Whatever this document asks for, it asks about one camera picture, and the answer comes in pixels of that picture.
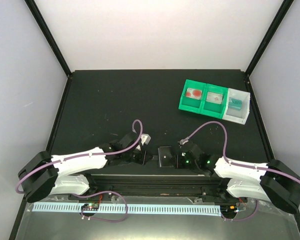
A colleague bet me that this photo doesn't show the black leather card holder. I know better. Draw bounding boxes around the black leather card holder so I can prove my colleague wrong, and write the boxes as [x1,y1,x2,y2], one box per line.
[158,146,174,168]

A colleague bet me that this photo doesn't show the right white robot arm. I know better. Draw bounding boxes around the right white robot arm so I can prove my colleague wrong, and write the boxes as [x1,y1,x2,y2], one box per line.
[175,139,300,214]

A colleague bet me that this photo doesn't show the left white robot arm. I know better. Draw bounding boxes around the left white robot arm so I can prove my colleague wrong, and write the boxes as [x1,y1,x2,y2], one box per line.
[15,132,151,203]

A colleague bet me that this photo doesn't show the card with red circles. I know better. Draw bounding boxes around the card with red circles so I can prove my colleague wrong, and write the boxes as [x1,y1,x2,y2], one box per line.
[185,87,203,100]

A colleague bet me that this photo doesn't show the white card red marks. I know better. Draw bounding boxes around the white card red marks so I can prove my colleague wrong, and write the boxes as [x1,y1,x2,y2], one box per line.
[205,91,223,105]

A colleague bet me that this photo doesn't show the teal card in bin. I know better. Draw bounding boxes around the teal card in bin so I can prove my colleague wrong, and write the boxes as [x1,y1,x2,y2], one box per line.
[228,97,243,111]

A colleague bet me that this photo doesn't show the left green bin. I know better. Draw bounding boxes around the left green bin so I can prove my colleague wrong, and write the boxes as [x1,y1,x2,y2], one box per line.
[178,79,207,114]

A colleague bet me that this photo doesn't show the green bin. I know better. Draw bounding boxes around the green bin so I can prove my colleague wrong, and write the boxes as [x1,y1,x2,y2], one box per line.
[200,83,228,119]
[178,79,207,114]

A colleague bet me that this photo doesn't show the middle green bin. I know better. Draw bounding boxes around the middle green bin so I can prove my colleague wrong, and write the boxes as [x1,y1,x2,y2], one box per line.
[200,83,228,119]

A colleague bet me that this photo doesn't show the small circuit board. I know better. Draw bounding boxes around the small circuit board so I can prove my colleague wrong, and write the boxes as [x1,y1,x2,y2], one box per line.
[81,203,100,211]

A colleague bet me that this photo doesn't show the white bin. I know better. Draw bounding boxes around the white bin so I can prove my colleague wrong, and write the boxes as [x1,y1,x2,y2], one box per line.
[222,88,251,125]

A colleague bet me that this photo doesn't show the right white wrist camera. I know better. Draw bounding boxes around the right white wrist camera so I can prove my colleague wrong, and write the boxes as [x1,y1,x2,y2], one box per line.
[178,138,189,146]

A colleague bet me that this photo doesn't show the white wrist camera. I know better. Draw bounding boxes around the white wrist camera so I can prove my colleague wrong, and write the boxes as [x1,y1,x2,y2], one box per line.
[178,138,189,146]
[136,134,151,151]

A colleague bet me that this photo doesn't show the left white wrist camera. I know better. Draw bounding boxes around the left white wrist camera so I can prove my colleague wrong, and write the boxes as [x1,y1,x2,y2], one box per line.
[136,134,151,151]

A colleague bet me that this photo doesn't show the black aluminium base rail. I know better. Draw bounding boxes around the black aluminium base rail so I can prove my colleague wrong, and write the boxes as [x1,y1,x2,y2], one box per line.
[82,174,240,204]

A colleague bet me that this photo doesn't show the white slotted cable duct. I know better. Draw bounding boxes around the white slotted cable duct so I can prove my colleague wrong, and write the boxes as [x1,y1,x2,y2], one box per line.
[32,202,221,217]

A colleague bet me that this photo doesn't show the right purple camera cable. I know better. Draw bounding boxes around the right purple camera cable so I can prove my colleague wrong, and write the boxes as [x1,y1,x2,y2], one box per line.
[183,120,300,198]

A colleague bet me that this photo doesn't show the purple camera cable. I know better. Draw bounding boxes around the purple camera cable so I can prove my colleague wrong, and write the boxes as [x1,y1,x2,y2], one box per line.
[16,119,144,195]
[183,120,300,198]

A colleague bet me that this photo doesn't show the purple cable loop left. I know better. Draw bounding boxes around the purple cable loop left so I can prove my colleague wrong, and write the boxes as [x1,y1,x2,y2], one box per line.
[73,190,129,223]

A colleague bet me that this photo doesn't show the purple cable loop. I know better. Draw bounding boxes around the purple cable loop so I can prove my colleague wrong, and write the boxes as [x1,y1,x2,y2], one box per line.
[73,190,129,223]
[221,199,260,223]

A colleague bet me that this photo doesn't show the purple cable loop right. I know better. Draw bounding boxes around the purple cable loop right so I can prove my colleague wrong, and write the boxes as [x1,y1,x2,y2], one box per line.
[221,199,260,223]

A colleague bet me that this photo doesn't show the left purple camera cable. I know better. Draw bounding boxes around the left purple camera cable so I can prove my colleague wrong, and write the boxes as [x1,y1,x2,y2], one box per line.
[16,119,144,195]

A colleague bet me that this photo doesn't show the right black frame post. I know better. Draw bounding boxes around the right black frame post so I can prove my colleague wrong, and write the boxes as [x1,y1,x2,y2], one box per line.
[243,0,296,76]

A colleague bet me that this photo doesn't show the black frame post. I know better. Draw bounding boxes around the black frame post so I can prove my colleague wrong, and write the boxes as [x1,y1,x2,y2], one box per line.
[243,0,296,76]
[23,0,73,80]

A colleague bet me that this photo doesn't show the left black frame post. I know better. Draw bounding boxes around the left black frame post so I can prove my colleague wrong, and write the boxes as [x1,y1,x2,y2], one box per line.
[23,0,73,80]

